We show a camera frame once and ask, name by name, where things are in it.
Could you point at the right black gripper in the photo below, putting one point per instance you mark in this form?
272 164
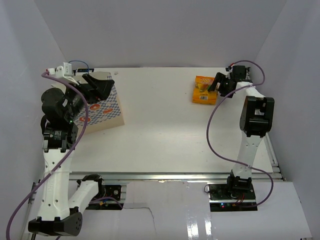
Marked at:
219 78

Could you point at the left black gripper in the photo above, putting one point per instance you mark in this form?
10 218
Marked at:
100 88

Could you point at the blue checkered paper bag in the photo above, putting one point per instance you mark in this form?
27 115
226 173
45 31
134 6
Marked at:
103 115

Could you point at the orange gummy candy bag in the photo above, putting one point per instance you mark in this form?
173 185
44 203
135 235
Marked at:
201 93

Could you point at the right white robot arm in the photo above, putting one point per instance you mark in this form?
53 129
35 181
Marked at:
255 121

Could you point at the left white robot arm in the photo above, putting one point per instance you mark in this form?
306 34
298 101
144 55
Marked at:
59 215

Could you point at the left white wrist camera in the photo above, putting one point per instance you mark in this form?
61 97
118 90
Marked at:
64 73

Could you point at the aluminium frame rail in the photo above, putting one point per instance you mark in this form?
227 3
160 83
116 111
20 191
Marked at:
117 176

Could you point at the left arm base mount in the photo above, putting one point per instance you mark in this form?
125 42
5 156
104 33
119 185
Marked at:
109 193

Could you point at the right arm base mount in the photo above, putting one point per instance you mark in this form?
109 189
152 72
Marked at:
236 195

